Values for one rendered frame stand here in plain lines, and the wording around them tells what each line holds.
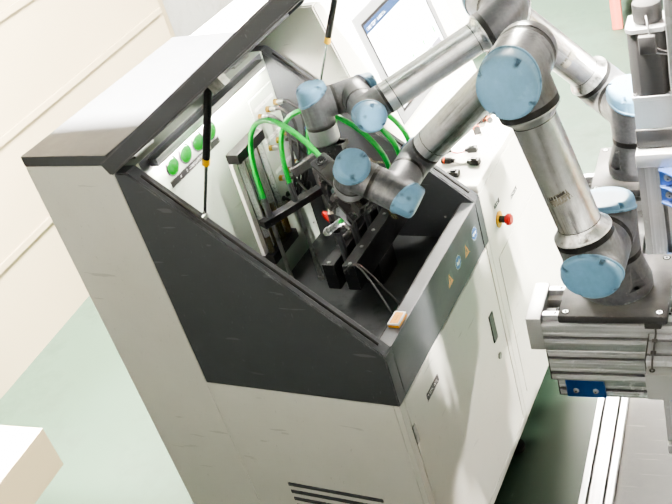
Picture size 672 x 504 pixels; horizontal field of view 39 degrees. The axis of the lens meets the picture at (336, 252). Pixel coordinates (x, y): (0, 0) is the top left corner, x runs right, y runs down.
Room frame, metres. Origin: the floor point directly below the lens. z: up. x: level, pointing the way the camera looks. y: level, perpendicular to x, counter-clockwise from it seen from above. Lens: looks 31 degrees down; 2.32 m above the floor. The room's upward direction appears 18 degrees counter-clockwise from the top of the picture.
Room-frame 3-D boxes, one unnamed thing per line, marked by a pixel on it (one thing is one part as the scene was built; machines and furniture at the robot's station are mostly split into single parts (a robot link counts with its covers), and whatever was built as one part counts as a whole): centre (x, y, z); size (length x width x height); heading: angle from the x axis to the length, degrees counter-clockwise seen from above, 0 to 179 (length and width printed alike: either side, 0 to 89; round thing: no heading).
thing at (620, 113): (2.07, -0.80, 1.20); 0.13 x 0.12 x 0.14; 3
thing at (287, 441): (2.20, 0.00, 0.39); 0.70 x 0.58 x 0.79; 145
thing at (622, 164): (2.06, -0.80, 1.09); 0.15 x 0.15 x 0.10
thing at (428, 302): (2.04, -0.22, 0.87); 0.62 x 0.04 x 0.16; 145
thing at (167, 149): (2.33, 0.19, 1.43); 0.54 x 0.03 x 0.02; 145
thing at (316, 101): (2.15, -0.06, 1.43); 0.09 x 0.08 x 0.11; 93
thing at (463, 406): (2.03, -0.23, 0.44); 0.65 x 0.02 x 0.68; 145
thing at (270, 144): (2.53, 0.05, 1.20); 0.13 x 0.03 x 0.31; 145
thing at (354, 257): (2.28, -0.09, 0.91); 0.34 x 0.10 x 0.15; 145
